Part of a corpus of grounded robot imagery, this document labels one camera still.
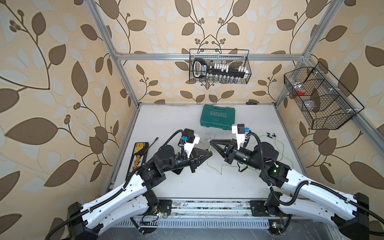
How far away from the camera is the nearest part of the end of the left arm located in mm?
551

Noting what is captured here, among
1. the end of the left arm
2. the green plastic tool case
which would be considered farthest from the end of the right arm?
the green plastic tool case

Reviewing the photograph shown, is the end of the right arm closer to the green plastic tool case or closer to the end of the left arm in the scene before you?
the end of the left arm
